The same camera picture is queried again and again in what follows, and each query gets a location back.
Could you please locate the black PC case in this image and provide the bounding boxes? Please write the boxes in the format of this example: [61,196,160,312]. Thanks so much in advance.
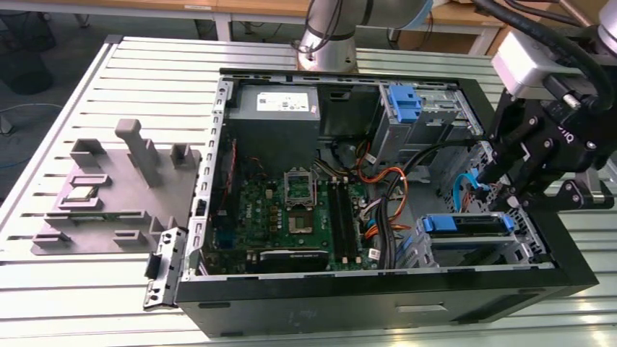
[173,67,601,339]

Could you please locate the green RAM stick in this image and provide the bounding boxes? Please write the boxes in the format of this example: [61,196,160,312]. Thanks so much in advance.
[67,213,121,223]

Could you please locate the blue expansion slot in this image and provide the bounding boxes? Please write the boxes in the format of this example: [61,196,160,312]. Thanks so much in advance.
[216,230,237,252]

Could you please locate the silver disk bay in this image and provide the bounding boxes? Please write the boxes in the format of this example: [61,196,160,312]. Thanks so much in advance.
[413,212,534,269]

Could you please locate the grey parts rack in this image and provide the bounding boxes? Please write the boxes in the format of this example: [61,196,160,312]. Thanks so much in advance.
[29,118,204,257]

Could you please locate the disk power wire black plug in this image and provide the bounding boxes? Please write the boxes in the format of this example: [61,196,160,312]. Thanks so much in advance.
[461,182,520,214]

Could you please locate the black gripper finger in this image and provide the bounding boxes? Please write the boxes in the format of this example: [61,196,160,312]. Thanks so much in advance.
[476,90,540,184]
[505,140,616,214]

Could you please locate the silver CPU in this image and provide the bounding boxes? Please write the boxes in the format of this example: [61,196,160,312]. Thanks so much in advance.
[64,187,101,204]

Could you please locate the white-clip RAM slot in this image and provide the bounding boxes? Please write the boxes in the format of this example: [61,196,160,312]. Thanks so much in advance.
[343,176,364,265]
[329,176,349,265]

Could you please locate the black case fan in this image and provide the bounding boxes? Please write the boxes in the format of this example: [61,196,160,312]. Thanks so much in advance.
[211,119,239,221]

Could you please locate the grey power supply unit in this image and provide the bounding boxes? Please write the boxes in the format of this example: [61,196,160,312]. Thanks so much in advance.
[225,85,323,173]

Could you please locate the green motherboard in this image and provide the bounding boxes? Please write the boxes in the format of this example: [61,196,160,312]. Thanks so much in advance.
[211,176,382,273]

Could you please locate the blue data wire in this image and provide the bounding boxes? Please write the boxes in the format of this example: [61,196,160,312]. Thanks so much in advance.
[452,172,488,215]

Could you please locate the hard disk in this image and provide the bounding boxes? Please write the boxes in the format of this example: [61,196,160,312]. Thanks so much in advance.
[398,212,521,267]

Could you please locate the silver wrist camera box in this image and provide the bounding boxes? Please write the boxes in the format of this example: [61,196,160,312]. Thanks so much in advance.
[490,30,588,99]

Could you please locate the black-clip RAM slot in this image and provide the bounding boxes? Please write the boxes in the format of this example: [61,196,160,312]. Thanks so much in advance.
[323,177,343,264]
[336,177,356,265]

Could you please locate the metal socket cover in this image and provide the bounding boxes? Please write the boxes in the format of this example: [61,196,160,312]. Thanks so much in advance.
[281,168,319,211]

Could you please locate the brown wooden cabinet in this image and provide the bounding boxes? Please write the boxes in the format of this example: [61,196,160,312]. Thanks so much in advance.
[486,0,617,104]

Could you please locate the wooden desk white frame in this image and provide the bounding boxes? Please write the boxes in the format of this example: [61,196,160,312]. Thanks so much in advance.
[0,0,232,41]
[229,0,510,56]

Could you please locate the red orange yellow wire bundle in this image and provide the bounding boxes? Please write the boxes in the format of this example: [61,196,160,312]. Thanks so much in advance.
[356,166,412,241]

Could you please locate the blue plastic drive latch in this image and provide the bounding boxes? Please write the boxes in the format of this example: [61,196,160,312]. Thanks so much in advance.
[386,85,424,124]

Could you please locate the black graphics card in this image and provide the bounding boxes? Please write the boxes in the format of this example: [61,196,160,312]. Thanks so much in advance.
[244,248,332,275]

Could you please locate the yellow black power wires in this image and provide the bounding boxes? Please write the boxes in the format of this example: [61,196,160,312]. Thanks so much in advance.
[312,157,356,179]

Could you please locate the grey card retention bracket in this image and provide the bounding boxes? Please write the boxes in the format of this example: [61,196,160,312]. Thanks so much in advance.
[143,226,191,312]

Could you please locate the silver drive cage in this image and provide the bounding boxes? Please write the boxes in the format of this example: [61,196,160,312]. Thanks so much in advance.
[370,82,488,174]

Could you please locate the CPU socket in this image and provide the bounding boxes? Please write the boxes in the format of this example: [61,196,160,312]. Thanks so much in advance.
[288,209,321,236]

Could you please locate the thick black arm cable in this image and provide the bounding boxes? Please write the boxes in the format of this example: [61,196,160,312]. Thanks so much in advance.
[472,0,616,111]

